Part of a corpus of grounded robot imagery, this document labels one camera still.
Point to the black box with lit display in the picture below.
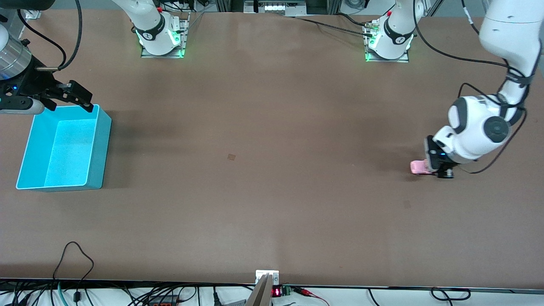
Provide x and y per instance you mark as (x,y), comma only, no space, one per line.
(276,6)

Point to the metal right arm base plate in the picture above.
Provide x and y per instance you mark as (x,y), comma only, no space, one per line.
(146,54)

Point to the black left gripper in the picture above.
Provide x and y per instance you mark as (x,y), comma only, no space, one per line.
(433,156)

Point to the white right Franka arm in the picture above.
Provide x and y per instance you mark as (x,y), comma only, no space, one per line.
(148,21)

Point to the aluminium frame profile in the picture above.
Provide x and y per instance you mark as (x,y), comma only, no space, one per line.
(32,14)

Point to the black power strip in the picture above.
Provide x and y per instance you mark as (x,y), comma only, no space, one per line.
(163,301)

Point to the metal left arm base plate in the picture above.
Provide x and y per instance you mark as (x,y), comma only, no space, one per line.
(403,59)

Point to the red LED display module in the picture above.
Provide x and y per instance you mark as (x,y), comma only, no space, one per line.
(276,292)

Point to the silver camera mount plate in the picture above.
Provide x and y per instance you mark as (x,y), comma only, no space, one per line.
(267,274)

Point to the green terminal block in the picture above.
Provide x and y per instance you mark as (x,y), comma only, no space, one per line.
(287,290)

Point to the turquoise plastic bin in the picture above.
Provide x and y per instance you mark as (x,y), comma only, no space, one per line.
(63,153)

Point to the pink jeep toy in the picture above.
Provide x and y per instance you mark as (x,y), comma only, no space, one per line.
(418,167)

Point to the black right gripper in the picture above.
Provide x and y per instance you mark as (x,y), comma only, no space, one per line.
(33,85)

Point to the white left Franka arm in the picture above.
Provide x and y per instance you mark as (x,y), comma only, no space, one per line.
(480,127)

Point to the grey metal mount bar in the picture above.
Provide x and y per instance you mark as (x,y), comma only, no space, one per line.
(259,295)

